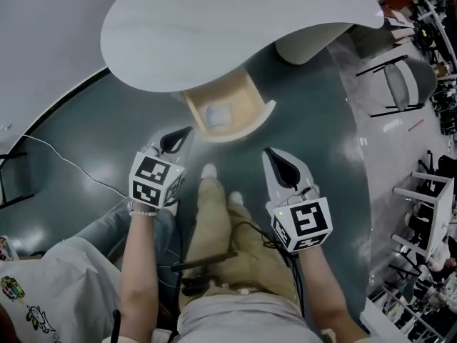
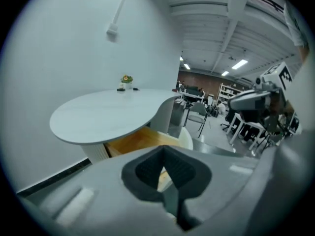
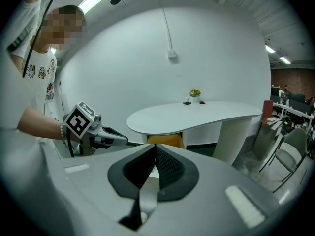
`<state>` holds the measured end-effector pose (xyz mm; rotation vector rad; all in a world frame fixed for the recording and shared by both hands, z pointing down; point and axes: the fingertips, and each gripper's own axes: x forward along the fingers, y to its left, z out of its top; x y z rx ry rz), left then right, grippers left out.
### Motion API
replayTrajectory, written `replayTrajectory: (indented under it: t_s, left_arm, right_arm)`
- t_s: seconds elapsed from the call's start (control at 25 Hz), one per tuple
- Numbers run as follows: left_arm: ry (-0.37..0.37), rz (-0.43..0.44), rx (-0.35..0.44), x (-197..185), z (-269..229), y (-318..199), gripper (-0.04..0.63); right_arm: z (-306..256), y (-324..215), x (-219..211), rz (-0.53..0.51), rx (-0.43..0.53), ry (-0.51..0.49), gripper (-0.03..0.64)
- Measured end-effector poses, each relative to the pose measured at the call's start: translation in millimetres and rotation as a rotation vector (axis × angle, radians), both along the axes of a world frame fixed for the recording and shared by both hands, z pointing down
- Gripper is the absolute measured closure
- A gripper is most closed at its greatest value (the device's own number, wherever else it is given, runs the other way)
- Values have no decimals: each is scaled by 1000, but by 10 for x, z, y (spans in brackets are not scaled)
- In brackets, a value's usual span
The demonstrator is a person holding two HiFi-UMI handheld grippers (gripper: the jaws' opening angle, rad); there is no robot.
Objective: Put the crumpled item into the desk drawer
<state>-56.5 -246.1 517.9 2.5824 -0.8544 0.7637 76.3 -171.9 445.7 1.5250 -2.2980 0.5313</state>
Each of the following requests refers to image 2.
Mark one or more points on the person's white t-shirt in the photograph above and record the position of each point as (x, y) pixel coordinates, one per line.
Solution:
(295, 26)

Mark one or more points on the white frame table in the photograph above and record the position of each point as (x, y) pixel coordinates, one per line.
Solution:
(237, 118)

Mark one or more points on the white wall junction box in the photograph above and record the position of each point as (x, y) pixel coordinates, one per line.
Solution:
(112, 30)

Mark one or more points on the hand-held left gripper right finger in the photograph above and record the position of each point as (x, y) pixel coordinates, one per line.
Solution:
(221, 188)

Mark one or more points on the white storage shelf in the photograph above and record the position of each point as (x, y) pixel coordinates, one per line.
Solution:
(227, 92)

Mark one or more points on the rectangular ceiling light panel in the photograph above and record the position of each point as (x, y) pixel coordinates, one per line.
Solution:
(239, 64)
(225, 73)

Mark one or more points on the wooden drawer with white front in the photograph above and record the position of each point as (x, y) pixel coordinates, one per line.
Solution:
(137, 141)

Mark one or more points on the grey padded chair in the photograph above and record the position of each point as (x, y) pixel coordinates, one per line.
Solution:
(197, 118)

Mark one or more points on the white office desk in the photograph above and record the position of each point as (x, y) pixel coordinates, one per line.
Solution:
(192, 95)

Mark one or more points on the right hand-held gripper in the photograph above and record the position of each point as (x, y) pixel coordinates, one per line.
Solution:
(280, 79)

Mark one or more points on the white curved table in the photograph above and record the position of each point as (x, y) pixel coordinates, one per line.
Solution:
(103, 114)

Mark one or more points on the white wall conduit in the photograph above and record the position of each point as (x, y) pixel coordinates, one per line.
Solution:
(121, 4)

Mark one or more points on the small potted flower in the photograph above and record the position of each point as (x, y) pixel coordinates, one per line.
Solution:
(126, 81)

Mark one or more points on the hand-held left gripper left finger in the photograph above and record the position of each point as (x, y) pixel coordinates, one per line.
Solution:
(105, 205)

